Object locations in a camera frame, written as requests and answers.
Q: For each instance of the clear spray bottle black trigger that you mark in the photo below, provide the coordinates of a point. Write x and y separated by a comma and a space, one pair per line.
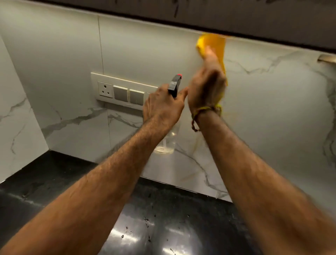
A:
174, 84

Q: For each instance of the person's right hand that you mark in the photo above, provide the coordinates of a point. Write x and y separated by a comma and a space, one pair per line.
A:
206, 89

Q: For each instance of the black stone countertop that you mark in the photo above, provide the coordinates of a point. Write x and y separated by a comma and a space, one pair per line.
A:
170, 223

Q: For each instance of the person's right forearm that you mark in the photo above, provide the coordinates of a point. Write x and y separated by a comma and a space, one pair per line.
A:
262, 189

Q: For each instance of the person's left forearm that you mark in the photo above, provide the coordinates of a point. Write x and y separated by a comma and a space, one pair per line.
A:
89, 194

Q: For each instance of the yellow thread wristband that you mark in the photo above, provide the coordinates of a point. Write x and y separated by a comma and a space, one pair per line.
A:
202, 110

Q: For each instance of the yellow cleaning cloth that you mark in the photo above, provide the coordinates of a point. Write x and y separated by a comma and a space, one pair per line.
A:
212, 42

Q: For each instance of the person's left hand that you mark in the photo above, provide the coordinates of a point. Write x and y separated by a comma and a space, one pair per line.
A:
161, 107

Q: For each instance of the white wall switch panel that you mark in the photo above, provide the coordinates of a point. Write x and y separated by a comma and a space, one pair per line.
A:
118, 92

